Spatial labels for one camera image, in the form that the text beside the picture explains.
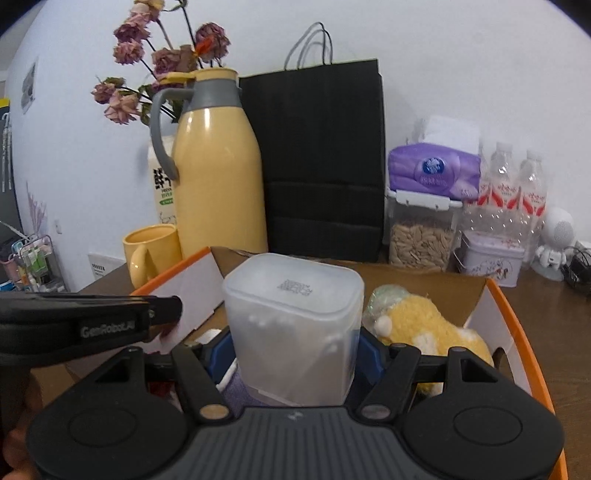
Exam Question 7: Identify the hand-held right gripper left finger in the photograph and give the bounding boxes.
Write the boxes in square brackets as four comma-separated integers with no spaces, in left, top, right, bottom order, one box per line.
[95,333,238,424]

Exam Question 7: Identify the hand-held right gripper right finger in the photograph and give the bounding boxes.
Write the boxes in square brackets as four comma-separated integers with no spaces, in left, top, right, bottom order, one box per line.
[345,329,512,422]

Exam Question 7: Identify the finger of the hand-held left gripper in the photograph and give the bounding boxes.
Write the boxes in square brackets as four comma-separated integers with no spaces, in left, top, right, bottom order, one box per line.
[0,294,184,326]

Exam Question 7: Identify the purple fabric pouch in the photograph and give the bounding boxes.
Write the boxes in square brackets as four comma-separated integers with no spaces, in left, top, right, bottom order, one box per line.
[220,367,259,409]

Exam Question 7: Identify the yellow white plush toy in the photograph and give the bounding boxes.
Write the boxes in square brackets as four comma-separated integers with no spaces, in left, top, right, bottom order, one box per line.
[362,285,495,398]

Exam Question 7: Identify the translucent cotton swab box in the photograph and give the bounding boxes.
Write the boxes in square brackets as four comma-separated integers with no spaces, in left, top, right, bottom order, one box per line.
[223,252,365,408]

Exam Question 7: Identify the red cardboard box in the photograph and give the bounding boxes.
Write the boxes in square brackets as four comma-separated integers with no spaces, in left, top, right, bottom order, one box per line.
[65,246,570,480]

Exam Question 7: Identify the person's left hand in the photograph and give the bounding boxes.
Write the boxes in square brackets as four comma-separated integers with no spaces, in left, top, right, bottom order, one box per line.
[2,421,38,477]

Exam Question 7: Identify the yellow mug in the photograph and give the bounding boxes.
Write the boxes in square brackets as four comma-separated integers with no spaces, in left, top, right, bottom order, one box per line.
[122,224,182,289]

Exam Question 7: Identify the white printed card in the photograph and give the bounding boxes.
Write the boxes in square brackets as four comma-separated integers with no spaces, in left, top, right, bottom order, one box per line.
[88,251,128,281]

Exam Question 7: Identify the white milk carton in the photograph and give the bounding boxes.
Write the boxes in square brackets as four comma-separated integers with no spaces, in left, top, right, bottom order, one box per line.
[148,136,179,227]

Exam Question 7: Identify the clear seed container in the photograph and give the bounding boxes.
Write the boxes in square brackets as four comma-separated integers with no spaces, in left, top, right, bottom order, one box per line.
[385,188,464,273]

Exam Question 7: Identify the yellow thermos jug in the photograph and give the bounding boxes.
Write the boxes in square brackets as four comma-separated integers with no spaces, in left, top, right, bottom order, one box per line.
[149,68,270,260]

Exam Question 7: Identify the lavender floral tin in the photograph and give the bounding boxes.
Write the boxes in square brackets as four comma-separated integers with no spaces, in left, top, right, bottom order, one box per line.
[454,230,526,288]

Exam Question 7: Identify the purple tissue pack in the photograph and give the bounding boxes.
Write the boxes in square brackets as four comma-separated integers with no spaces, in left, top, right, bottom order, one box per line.
[388,115,483,201]

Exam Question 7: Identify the black board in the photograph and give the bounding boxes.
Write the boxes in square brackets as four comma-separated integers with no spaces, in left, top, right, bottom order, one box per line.
[0,98,13,195]

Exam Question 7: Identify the black paper bag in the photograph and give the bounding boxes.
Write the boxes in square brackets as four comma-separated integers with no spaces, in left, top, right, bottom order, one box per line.
[238,21,387,264]

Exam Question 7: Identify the white robot figurine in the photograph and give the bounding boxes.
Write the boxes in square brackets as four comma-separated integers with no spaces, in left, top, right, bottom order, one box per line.
[531,206,579,281]

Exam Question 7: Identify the dried pink flowers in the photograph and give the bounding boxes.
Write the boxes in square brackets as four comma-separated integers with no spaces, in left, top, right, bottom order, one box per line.
[91,0,232,126]

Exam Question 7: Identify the wire rack with items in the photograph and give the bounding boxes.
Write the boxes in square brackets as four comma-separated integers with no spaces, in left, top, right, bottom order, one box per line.
[0,234,66,294]

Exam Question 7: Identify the lavender wall sticker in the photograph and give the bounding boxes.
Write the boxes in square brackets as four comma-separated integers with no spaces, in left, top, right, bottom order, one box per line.
[25,181,50,237]

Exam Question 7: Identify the black cable bundle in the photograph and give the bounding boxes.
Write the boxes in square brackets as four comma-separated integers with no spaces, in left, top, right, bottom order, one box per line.
[562,246,591,291]

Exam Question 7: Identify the wall picture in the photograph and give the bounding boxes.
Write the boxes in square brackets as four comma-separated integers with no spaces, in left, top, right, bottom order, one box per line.
[20,61,38,114]

